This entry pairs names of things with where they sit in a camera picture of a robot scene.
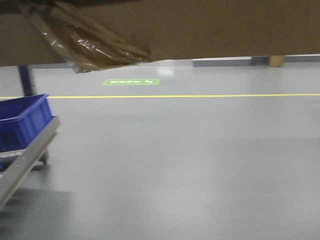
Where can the brown cardboard carton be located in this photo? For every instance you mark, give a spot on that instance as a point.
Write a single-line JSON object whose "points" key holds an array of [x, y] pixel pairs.
{"points": [[178, 29]]}

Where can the green floor sign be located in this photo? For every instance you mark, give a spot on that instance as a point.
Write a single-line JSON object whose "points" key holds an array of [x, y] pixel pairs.
{"points": [[125, 82]]}

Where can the blue bin on cart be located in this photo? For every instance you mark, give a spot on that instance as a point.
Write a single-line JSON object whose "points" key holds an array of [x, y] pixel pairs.
{"points": [[22, 119]]}

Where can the grey metal cart frame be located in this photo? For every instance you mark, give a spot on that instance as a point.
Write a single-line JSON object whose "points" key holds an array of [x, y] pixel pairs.
{"points": [[23, 164]]}

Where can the blue support post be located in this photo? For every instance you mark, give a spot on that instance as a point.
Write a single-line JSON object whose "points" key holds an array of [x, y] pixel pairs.
{"points": [[27, 80]]}

